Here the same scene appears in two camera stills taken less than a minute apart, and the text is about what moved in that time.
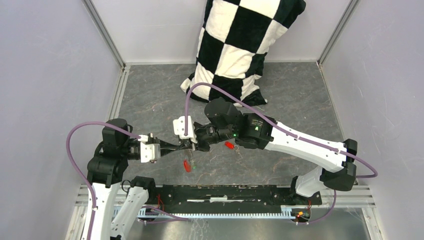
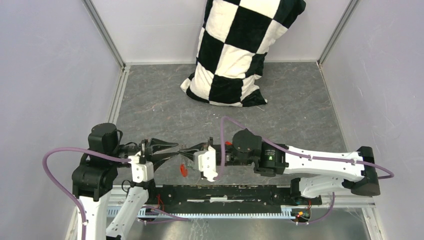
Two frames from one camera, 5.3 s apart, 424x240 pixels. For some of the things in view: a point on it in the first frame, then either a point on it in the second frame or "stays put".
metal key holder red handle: [188, 161] -> [184, 170]
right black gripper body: [207, 135] -> [215, 146]
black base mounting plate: [265, 198] stays put
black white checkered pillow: [236, 36] stays put
